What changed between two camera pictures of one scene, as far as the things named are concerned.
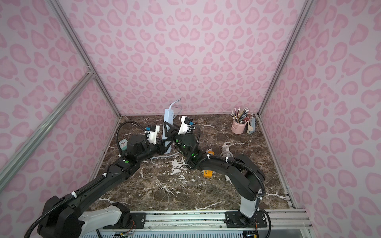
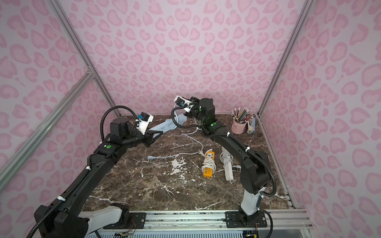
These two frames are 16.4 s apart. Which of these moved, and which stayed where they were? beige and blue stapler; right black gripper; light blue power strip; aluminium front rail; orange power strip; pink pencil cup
Moved: right black gripper; light blue power strip
Stayed: pink pencil cup; orange power strip; aluminium front rail; beige and blue stapler
